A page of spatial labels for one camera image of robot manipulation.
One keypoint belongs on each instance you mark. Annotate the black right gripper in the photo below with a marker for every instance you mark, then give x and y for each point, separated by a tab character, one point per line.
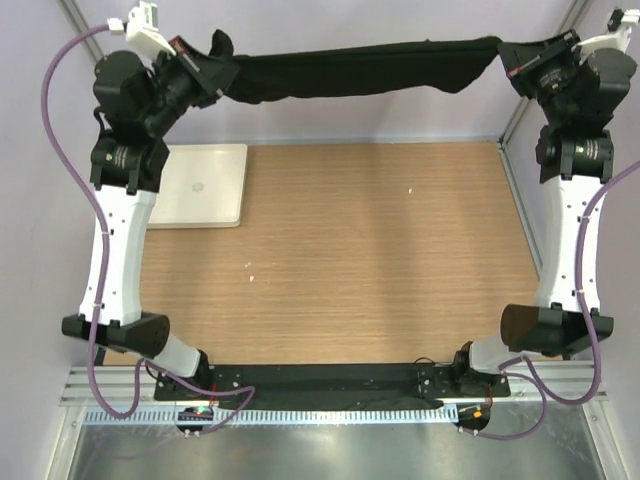
523	62

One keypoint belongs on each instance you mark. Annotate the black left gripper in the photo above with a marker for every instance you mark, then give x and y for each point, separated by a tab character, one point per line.
213	74

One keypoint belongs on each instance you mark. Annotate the black tank top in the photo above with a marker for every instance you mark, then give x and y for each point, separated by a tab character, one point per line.
448	66

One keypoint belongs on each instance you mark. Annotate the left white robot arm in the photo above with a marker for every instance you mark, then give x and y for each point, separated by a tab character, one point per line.
125	179

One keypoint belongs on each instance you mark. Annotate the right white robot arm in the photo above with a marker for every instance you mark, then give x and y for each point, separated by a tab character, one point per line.
576	167

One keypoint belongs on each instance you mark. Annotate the white plastic tray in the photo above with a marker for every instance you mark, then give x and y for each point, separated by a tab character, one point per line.
202	186

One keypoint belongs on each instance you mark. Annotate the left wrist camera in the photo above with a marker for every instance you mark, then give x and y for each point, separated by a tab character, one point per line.
140	28

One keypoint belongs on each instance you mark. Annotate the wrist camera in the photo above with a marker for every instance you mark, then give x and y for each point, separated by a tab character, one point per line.
140	28
616	34

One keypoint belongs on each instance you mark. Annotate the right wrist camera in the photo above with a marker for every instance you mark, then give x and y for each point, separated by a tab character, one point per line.
616	34

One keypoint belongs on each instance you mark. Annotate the left aluminium frame post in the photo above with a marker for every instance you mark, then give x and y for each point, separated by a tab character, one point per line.
79	24

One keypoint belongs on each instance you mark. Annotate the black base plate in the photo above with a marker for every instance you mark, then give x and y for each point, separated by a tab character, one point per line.
338	387

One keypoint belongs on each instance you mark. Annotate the aluminium rail front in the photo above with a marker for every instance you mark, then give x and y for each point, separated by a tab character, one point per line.
568	378

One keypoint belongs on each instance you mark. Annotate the slotted cable duct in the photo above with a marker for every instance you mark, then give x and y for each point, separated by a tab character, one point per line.
192	416

